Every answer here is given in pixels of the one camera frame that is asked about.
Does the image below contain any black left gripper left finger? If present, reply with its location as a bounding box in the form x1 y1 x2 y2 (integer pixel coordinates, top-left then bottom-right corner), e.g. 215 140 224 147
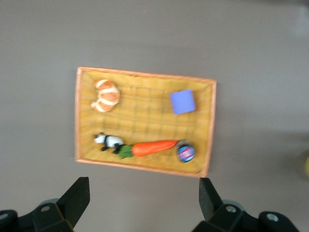
0 177 90 232

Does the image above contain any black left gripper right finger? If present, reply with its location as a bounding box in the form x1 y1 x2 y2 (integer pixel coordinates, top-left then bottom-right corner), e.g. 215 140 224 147
193 177 300 232

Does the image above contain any yellow woven basket orange rim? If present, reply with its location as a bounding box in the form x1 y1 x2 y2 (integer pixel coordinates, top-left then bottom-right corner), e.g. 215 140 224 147
74 67 217 178

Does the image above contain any small can with colourful lid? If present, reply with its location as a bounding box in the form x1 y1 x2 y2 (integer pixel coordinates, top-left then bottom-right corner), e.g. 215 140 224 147
176 139 196 164

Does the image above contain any toy panda figure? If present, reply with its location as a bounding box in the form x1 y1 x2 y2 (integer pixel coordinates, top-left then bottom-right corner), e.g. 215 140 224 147
93 132 125 155

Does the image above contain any toy orange carrot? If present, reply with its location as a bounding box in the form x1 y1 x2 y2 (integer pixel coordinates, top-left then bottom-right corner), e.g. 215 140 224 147
118 139 179 160

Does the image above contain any purple foam cube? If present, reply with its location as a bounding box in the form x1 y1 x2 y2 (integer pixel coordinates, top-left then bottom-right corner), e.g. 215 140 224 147
169 88 197 115

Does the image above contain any toy croissant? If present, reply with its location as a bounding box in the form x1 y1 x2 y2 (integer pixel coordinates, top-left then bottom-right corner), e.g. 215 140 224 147
90 79 121 113

